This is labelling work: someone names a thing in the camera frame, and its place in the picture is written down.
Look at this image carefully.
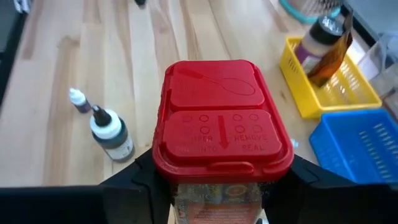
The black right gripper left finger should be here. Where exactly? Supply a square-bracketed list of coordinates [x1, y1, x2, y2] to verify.
[0, 148, 175, 224]

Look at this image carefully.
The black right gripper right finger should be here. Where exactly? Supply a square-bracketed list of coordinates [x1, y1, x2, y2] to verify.
[264, 154, 398, 224]

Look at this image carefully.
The orange taco seasoning packet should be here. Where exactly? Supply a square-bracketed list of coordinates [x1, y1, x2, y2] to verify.
[307, 6, 354, 88]

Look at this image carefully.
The red-lidded smoked paprika tin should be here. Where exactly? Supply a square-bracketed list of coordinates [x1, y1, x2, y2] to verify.
[151, 58, 295, 224]

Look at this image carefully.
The blue plastic basket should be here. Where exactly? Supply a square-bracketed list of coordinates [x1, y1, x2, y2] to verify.
[308, 108, 398, 187]

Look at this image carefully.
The black bottle with white cap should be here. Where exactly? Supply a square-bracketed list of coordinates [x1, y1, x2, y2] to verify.
[89, 105, 136, 163]

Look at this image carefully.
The small white-capped dropper bottle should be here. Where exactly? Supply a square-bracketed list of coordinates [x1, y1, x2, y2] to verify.
[68, 87, 93, 114]

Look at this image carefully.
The yellow plastic basket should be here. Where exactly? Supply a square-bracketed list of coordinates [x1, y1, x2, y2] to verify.
[279, 36, 382, 120]

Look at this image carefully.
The clear plastic bin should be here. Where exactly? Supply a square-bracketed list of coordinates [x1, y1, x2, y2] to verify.
[357, 29, 398, 122]

